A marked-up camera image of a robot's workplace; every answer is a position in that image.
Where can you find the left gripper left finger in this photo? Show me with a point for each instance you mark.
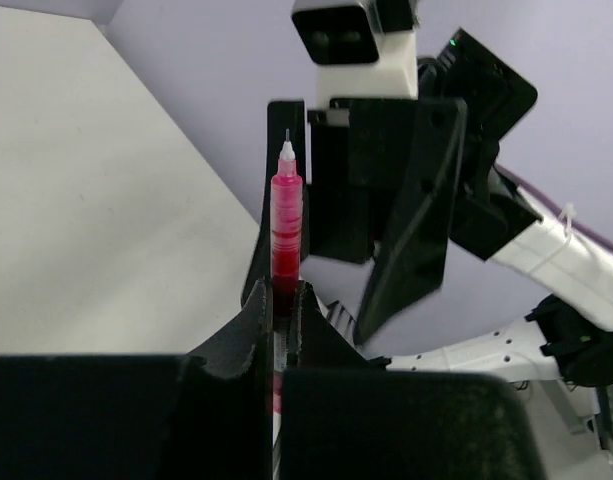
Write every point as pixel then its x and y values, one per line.
pixel 206 414

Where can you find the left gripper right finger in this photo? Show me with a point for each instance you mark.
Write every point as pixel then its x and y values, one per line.
pixel 343 418

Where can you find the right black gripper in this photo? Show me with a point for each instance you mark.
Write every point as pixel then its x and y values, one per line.
pixel 385 172

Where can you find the dark red pen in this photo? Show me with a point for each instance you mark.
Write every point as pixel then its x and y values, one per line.
pixel 286 213

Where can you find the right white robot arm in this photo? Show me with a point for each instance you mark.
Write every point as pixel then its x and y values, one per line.
pixel 569 335

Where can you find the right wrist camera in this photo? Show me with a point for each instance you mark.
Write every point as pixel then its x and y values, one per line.
pixel 362 48

